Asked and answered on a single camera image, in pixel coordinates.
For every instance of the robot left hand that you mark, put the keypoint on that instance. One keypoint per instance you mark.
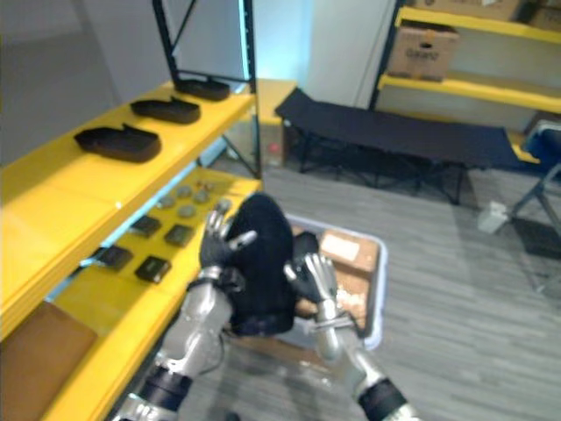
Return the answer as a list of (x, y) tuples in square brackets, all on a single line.
[(217, 252)]

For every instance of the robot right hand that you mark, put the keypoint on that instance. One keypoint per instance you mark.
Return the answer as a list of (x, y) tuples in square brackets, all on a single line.
[(323, 285)]

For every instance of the black plastic housing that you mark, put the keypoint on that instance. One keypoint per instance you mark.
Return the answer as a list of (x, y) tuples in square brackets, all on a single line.
[(263, 263), (122, 144), (168, 110), (307, 245), (203, 89)]

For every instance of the robot left arm silver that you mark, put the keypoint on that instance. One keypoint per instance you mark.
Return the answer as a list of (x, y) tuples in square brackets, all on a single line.
[(197, 324)]

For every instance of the robot right arm silver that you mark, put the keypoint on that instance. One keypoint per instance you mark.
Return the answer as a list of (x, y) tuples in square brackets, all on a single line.
[(346, 355)]

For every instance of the yellow shelf rack black uprights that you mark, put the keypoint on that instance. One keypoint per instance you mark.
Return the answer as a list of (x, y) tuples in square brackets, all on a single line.
[(66, 197)]

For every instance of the cardboard box with white label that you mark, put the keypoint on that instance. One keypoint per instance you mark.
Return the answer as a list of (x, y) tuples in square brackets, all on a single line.
[(355, 267)]

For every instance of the small black square box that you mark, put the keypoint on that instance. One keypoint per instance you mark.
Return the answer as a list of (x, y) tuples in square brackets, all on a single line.
[(153, 269), (179, 235), (146, 226), (115, 258)]

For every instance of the round grey disc part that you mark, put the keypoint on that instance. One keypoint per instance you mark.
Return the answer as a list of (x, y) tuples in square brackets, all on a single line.
[(224, 206), (166, 202), (201, 196), (184, 191), (186, 211)]

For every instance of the pale blue plastic bin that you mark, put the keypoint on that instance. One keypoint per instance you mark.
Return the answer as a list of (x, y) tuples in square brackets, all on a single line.
[(380, 280)]

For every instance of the clear bottle red cap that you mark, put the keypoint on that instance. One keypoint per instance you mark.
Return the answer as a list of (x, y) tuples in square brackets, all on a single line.
[(274, 154)]

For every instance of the black folding cot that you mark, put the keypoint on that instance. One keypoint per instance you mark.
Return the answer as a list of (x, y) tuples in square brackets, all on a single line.
[(394, 131)]

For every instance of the grey folding chair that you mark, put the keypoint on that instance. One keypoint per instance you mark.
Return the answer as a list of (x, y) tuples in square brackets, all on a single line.
[(539, 193)]

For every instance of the printed brown cardboard box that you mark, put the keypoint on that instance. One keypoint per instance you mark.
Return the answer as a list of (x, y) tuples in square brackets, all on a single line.
[(423, 52)]

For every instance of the yellow storage rack with boxes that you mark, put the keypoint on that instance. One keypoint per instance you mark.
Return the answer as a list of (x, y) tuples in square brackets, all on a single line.
[(482, 87)]

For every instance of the blue plastic container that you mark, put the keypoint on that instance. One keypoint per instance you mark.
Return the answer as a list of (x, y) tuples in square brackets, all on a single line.
[(545, 136)]

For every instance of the dark brown cardboard box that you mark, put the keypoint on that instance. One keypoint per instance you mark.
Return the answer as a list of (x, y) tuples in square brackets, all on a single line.
[(545, 17)]

